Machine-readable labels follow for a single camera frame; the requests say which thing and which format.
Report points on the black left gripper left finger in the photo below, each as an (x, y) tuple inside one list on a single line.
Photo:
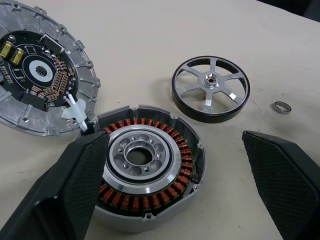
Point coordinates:
[(62, 180)]

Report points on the silver motor cover circuit board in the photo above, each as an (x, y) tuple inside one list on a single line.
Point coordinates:
[(82, 65)]

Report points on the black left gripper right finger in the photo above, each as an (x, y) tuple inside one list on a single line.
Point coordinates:
[(287, 180)]

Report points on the grey motor housing copper coils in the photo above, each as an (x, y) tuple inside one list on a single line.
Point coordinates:
[(185, 160)]

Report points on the spoked silver rotor black rim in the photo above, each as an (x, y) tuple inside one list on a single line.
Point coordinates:
[(195, 85)]

